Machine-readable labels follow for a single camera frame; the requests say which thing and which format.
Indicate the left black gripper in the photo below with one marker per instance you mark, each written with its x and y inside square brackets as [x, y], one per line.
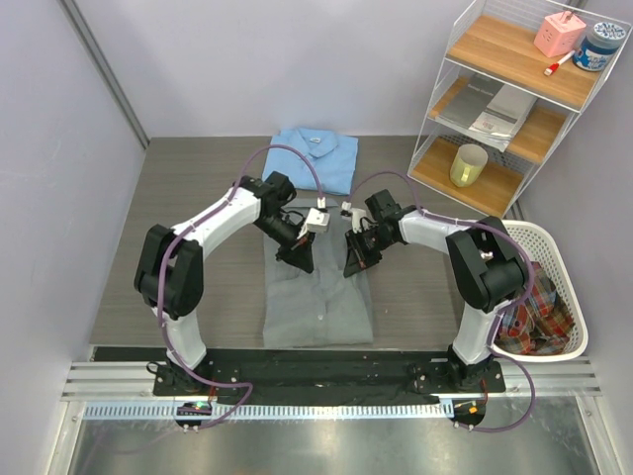
[299, 252]

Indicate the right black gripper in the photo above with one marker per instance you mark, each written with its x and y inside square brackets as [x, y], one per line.
[358, 257]

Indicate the grey long sleeve shirt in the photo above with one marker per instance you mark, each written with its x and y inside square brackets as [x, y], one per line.
[323, 308]

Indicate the light blue shirt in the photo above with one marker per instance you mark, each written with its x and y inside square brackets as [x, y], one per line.
[332, 156]

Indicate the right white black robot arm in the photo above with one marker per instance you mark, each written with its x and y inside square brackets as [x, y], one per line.
[489, 269]

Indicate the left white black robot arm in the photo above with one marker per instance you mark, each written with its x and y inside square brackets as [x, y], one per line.
[170, 271]

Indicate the grey booklet stack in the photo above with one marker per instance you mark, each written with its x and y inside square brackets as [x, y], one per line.
[487, 111]

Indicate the yellow translucent cup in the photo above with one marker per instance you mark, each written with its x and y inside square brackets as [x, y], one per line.
[468, 164]

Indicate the red plaid shirt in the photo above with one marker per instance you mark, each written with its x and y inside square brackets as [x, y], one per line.
[542, 325]

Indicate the white plastic laundry basket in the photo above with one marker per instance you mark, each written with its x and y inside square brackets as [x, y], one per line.
[541, 248]

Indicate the red white marker pen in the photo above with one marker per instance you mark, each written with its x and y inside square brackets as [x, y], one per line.
[555, 66]

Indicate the pink cube power socket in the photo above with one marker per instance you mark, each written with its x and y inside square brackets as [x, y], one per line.
[558, 33]

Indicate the blue white lidded jar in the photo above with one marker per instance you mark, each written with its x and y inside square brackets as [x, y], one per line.
[599, 45]

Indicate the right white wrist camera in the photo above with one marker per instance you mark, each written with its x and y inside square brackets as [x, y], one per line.
[354, 215]

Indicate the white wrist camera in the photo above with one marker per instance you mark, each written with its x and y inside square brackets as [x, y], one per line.
[354, 215]
[316, 221]

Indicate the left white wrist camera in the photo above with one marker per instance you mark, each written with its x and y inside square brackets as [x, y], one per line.
[316, 221]

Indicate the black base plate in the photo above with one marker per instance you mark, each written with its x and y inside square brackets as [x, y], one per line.
[281, 376]

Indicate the white slotted cable duct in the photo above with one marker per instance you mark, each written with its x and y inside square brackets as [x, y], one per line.
[182, 411]

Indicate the white wire wooden shelf rack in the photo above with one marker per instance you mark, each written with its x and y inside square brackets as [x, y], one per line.
[514, 79]

